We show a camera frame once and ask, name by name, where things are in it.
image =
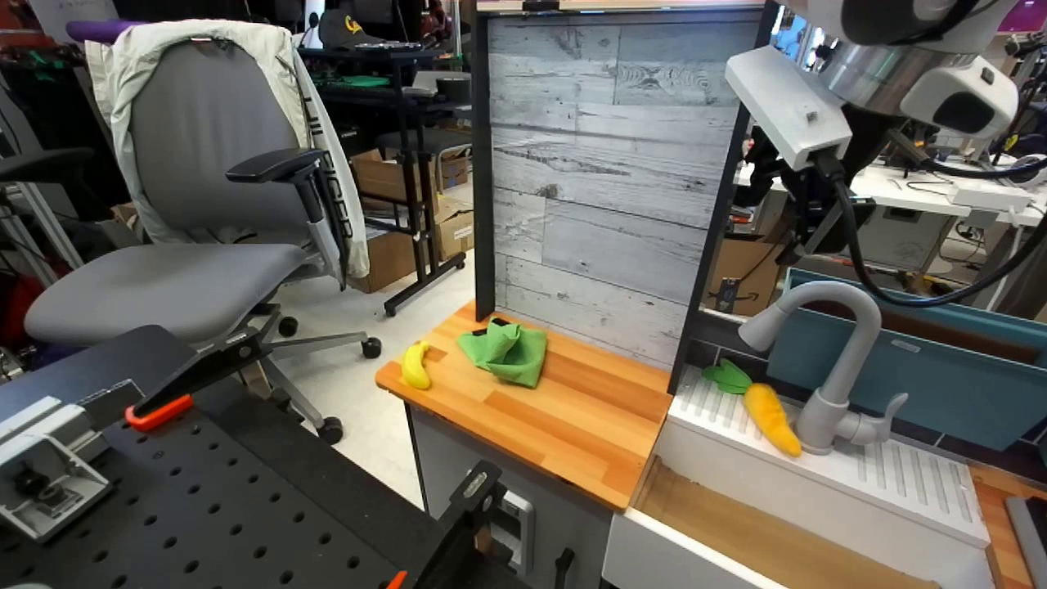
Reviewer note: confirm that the grey office chair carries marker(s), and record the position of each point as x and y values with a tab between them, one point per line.
183	280

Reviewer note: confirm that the black clamp bracket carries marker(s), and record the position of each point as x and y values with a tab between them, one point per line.
486	535

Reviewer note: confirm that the beige jacket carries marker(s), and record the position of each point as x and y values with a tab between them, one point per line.
120	67

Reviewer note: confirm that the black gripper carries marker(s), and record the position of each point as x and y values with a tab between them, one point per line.
807	202

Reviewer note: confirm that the black cap with yellow logo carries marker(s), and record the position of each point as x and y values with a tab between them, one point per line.
349	26

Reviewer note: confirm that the grey wood-look back panel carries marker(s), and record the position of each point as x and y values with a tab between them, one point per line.
610	163

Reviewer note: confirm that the white sink unit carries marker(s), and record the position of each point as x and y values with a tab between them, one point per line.
827	493

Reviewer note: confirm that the green crumpled cloth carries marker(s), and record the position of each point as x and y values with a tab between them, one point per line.
511	350

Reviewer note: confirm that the grey tap with nozzle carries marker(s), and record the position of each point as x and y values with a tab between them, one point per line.
850	348

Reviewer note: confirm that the white desk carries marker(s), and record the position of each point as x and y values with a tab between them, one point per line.
938	191

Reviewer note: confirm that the black perforated table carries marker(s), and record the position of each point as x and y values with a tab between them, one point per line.
197	512

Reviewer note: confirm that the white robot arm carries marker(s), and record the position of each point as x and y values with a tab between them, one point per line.
787	102

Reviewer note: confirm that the cardboard box stack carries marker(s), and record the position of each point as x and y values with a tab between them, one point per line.
445	208

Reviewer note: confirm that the yellow toy banana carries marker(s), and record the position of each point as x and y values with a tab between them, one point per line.
415	367

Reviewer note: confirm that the silver metal bracket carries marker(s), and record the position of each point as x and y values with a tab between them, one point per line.
44	493

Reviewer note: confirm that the wooden countertop cabinet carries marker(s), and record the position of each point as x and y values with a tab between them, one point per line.
544	420

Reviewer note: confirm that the teal storage bin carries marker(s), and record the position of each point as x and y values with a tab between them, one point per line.
948	376

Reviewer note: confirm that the green toy leaf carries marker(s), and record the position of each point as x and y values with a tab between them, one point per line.
726	376

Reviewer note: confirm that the brown cardboard box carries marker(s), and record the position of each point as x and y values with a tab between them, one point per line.
743	276

